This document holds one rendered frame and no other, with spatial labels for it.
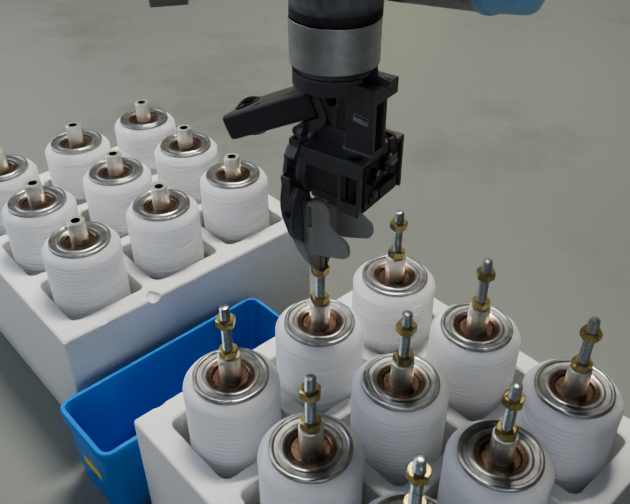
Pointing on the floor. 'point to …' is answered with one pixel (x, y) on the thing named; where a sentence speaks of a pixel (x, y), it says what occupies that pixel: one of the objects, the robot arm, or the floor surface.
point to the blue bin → (147, 400)
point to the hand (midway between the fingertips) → (315, 252)
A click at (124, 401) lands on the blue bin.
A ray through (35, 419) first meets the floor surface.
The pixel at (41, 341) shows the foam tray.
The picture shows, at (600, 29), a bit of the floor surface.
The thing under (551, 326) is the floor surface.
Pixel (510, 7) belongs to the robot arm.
